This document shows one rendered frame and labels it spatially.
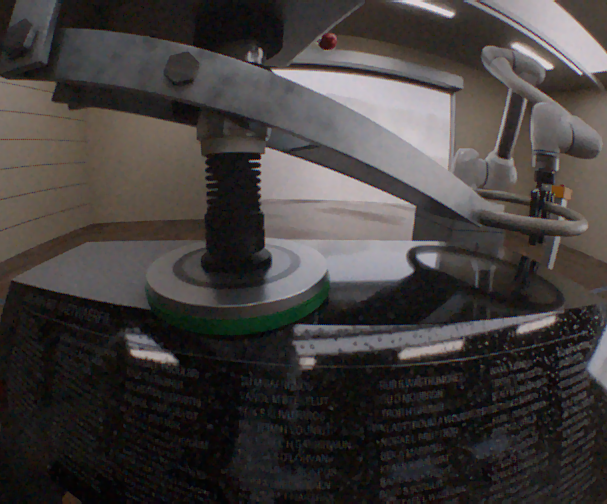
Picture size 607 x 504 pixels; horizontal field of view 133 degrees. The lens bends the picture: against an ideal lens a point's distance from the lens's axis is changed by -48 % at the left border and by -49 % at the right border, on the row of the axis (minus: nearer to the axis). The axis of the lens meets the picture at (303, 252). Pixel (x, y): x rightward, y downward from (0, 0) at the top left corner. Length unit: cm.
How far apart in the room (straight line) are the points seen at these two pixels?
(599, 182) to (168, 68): 742
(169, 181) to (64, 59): 542
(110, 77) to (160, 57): 4
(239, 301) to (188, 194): 530
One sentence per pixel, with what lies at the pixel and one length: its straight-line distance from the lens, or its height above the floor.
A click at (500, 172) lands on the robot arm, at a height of 105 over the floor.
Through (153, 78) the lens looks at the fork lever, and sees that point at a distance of 24.
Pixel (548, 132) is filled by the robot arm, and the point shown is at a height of 115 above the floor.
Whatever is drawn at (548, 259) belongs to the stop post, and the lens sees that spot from 217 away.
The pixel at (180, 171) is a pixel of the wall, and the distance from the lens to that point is 553.
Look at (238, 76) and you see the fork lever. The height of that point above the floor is 104.
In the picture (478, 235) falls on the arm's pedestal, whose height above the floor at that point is 72.
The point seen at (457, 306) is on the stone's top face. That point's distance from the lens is 30.
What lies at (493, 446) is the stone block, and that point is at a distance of 31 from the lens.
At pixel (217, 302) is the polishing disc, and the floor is 85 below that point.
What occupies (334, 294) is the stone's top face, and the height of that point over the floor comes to 82.
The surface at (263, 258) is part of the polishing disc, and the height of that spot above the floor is 86.
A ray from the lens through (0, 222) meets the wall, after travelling 540.
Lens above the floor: 95
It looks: 18 degrees down
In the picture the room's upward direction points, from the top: 1 degrees clockwise
